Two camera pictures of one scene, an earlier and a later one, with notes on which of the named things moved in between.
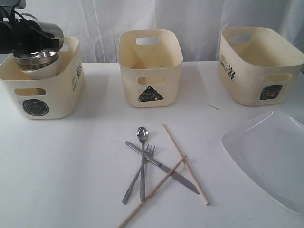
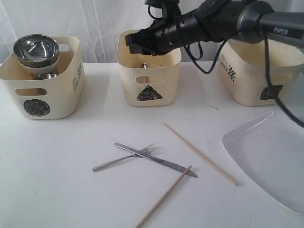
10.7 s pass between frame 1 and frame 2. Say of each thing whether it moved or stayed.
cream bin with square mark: stayed
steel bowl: moved
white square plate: stayed
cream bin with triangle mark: stayed
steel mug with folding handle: moved
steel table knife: moved
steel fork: moved
